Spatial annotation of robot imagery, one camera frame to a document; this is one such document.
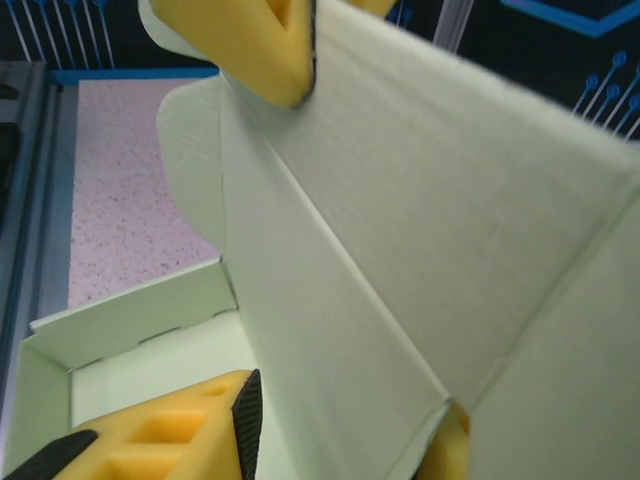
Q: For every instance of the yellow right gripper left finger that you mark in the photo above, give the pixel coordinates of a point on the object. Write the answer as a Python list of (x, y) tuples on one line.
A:
[(150, 440)]

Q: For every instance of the light green paper box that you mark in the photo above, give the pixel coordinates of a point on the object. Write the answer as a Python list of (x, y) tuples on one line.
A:
[(400, 200)]

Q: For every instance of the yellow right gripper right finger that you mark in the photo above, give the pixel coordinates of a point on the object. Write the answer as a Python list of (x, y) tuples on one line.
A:
[(455, 450)]

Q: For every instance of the long aluminium frame rail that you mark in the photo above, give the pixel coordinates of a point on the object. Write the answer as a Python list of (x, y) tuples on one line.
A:
[(40, 200)]

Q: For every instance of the aluminium frame post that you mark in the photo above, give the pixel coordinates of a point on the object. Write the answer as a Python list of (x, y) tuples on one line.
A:
[(450, 25)]

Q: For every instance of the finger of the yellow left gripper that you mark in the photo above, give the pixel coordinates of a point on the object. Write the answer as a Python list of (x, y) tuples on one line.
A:
[(250, 40), (375, 4)]

